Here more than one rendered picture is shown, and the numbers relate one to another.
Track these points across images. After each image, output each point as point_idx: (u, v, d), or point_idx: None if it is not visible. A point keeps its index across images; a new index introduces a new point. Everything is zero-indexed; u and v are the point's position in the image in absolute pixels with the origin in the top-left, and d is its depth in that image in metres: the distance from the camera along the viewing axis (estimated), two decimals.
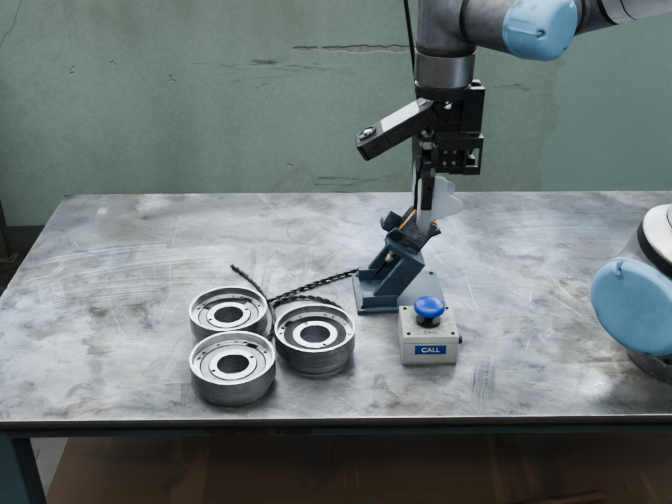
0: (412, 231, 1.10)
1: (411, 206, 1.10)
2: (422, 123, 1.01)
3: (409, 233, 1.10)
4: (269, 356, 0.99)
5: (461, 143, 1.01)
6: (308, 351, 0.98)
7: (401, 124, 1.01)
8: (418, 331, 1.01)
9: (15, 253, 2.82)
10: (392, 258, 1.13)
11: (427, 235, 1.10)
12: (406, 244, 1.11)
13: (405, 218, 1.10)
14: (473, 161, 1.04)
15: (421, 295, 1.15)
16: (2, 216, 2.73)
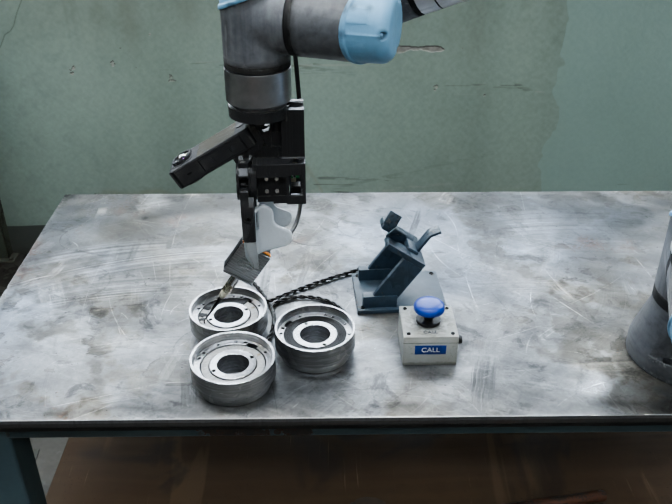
0: (243, 264, 1.00)
1: (241, 237, 1.00)
2: (237, 147, 0.91)
3: (239, 266, 1.00)
4: (269, 356, 0.99)
5: (281, 170, 0.91)
6: (308, 351, 0.98)
7: (214, 148, 0.91)
8: (418, 331, 1.01)
9: (15, 253, 2.82)
10: (226, 294, 1.03)
11: (260, 267, 1.00)
12: (238, 278, 1.01)
13: (235, 251, 1.00)
14: (299, 189, 0.94)
15: (421, 295, 1.15)
16: (2, 216, 2.73)
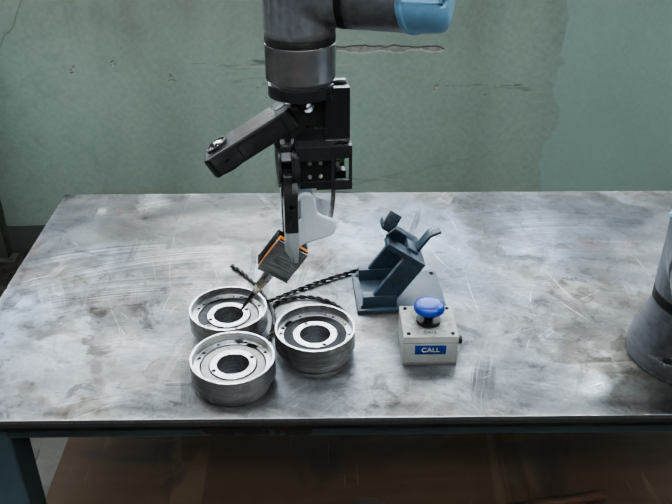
0: (279, 261, 0.94)
1: (277, 231, 0.94)
2: (279, 130, 0.85)
3: (275, 263, 0.94)
4: (269, 356, 0.99)
5: (326, 152, 0.85)
6: (308, 351, 0.98)
7: (254, 132, 0.85)
8: (418, 331, 1.01)
9: (15, 253, 2.82)
10: (260, 289, 0.97)
11: (297, 264, 0.94)
12: (273, 275, 0.95)
13: (270, 245, 0.94)
14: (343, 173, 0.88)
15: (421, 295, 1.15)
16: (2, 216, 2.73)
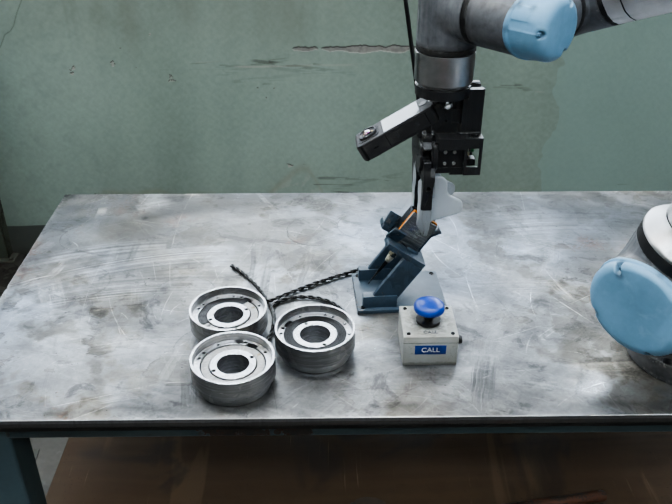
0: (412, 231, 1.10)
1: (410, 206, 1.10)
2: (422, 123, 1.01)
3: (409, 233, 1.10)
4: (269, 356, 0.99)
5: (461, 143, 1.01)
6: (308, 351, 0.98)
7: (401, 124, 1.01)
8: (418, 331, 1.01)
9: (15, 253, 2.82)
10: (392, 258, 1.13)
11: (427, 235, 1.11)
12: (406, 244, 1.11)
13: (405, 218, 1.10)
14: (473, 161, 1.04)
15: (421, 295, 1.15)
16: (2, 216, 2.73)
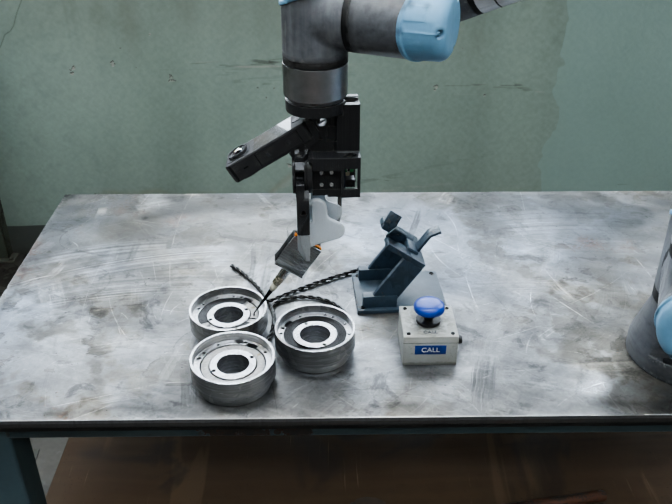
0: (294, 257, 1.02)
1: (293, 231, 1.02)
2: (294, 141, 0.93)
3: (291, 258, 1.02)
4: (269, 356, 0.99)
5: (336, 163, 0.93)
6: (308, 351, 0.98)
7: (271, 143, 0.93)
8: (418, 331, 1.01)
9: (15, 253, 2.82)
10: (276, 287, 1.04)
11: (311, 260, 1.02)
12: (289, 270, 1.02)
13: (287, 244, 1.01)
14: (353, 182, 0.95)
15: (421, 295, 1.15)
16: (2, 216, 2.73)
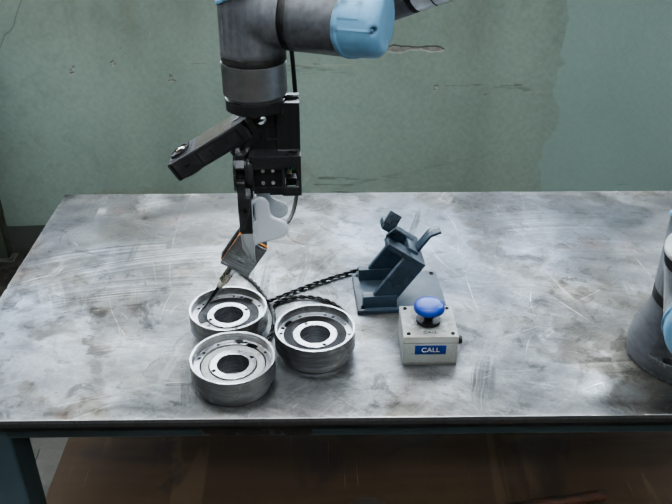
0: (240, 256, 1.02)
1: (238, 228, 1.02)
2: (234, 140, 0.93)
3: (236, 257, 1.02)
4: (269, 356, 0.99)
5: (277, 162, 0.93)
6: (308, 351, 0.98)
7: (211, 141, 0.93)
8: (418, 331, 1.01)
9: (15, 253, 2.82)
10: (223, 284, 1.05)
11: (257, 259, 1.02)
12: (235, 269, 1.03)
13: (232, 241, 1.02)
14: (294, 181, 0.96)
15: (421, 295, 1.15)
16: (2, 216, 2.73)
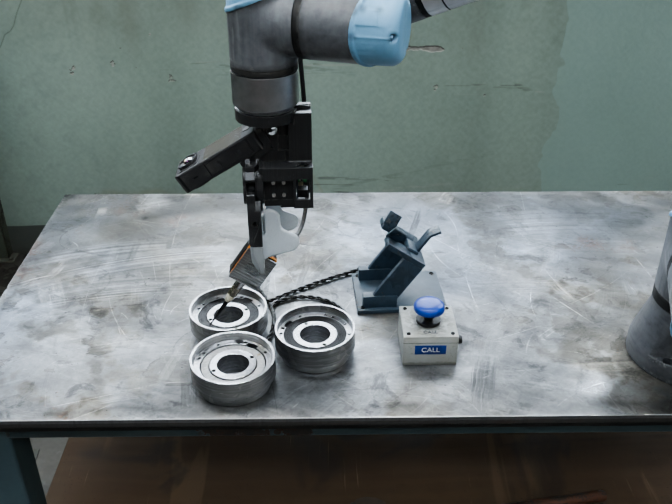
0: (249, 269, 0.99)
1: (247, 241, 0.99)
2: (244, 151, 0.90)
3: (245, 271, 0.99)
4: (269, 356, 0.99)
5: (288, 173, 0.90)
6: (308, 351, 0.98)
7: (220, 152, 0.90)
8: (418, 331, 1.01)
9: (15, 253, 2.82)
10: (232, 298, 1.02)
11: (266, 272, 0.99)
12: (244, 283, 1.00)
13: (241, 254, 0.99)
14: (306, 193, 0.93)
15: (421, 295, 1.15)
16: (2, 216, 2.73)
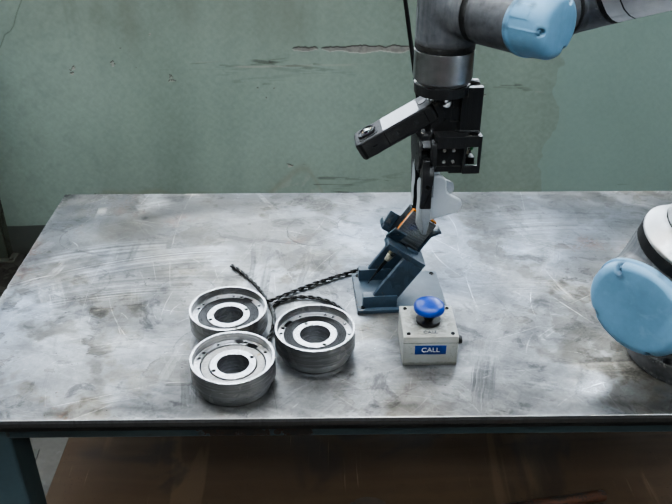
0: (411, 230, 1.10)
1: (409, 205, 1.10)
2: (421, 122, 1.01)
3: (408, 232, 1.10)
4: (269, 356, 0.99)
5: (460, 142, 1.01)
6: (308, 351, 0.98)
7: (400, 123, 1.01)
8: (418, 331, 1.01)
9: (15, 253, 2.82)
10: (392, 257, 1.13)
11: (426, 233, 1.10)
12: (405, 243, 1.11)
13: (404, 217, 1.10)
14: (472, 160, 1.04)
15: (421, 295, 1.15)
16: (2, 216, 2.73)
